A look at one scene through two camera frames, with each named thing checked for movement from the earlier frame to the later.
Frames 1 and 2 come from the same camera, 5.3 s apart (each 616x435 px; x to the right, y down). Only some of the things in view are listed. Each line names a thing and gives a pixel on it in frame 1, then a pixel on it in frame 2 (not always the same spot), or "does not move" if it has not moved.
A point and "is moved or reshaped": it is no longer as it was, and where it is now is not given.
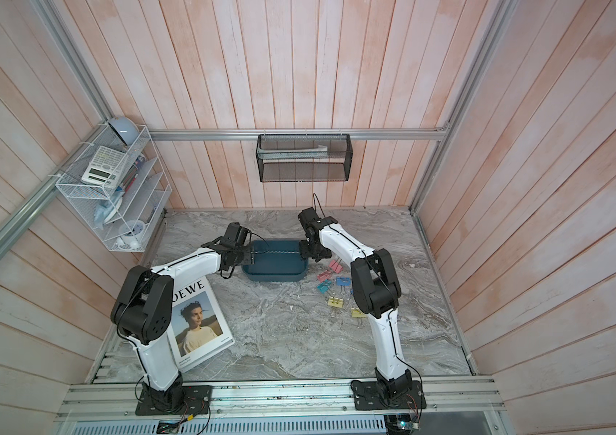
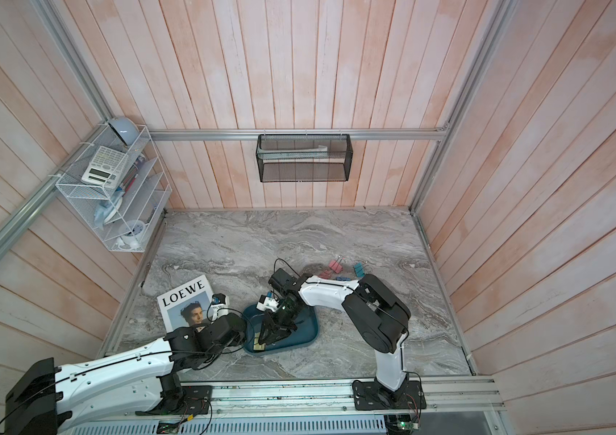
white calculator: x=105 y=168 does not move
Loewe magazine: x=198 y=327 does not move
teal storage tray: x=276 y=261 -> x=306 y=333
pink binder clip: x=335 y=265 does not move
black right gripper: x=303 y=252 -> x=275 y=327
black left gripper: x=249 y=256 -> x=239 y=337
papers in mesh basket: x=278 y=154 does not move
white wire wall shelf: x=118 y=184 does not move
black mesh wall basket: x=304 y=157 does not move
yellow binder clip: x=335 y=302 is moved or reshaped
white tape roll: x=131 y=232 does not move
